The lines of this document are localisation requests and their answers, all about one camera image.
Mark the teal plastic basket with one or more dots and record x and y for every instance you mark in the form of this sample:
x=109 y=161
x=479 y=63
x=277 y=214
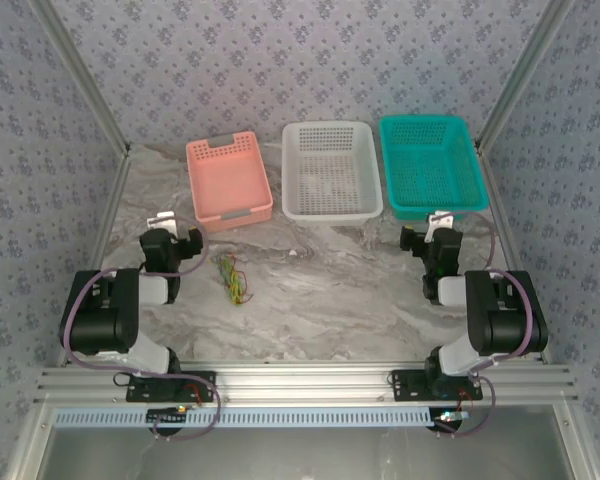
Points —
x=430 y=160

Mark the small black circuit board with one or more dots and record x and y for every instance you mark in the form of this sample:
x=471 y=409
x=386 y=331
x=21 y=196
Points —
x=447 y=425
x=162 y=416

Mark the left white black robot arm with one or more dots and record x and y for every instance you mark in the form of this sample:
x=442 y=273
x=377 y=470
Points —
x=100 y=320

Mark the grey metal lower panel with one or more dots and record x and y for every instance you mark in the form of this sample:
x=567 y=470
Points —
x=305 y=455

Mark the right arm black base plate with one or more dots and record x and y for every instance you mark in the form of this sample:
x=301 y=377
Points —
x=405 y=385

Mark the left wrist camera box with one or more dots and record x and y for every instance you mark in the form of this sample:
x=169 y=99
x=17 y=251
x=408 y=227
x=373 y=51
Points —
x=162 y=220

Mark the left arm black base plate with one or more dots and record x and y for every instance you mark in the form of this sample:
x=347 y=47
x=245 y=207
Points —
x=205 y=380

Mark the pink plastic basket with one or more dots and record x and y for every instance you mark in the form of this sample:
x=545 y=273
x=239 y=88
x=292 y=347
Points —
x=230 y=175

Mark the aluminium frame post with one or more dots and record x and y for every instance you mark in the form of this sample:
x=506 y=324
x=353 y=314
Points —
x=83 y=75
x=522 y=75

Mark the white plastic basket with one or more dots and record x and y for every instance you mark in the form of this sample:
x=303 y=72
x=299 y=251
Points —
x=330 y=165

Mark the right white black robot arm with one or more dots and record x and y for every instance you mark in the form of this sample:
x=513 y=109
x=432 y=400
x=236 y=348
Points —
x=505 y=320

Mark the aluminium mounting rail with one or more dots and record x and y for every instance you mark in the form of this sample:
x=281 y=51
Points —
x=305 y=382

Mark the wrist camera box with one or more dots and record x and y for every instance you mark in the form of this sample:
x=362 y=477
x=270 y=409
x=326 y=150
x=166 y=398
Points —
x=440 y=222
x=162 y=220

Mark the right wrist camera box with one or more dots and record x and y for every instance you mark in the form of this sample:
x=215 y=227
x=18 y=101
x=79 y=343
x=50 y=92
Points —
x=440 y=222

